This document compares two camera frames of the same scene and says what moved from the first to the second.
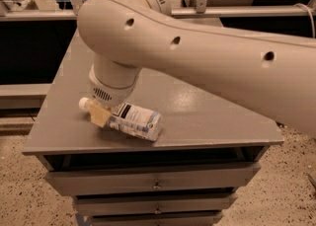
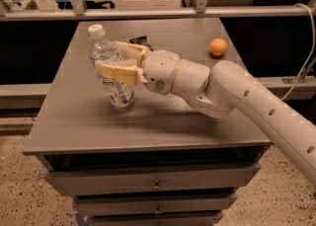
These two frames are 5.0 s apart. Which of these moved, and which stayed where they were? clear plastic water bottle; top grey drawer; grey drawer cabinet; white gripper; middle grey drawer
Moved: clear plastic water bottle; white gripper
Stayed: grey drawer cabinet; top grey drawer; middle grey drawer
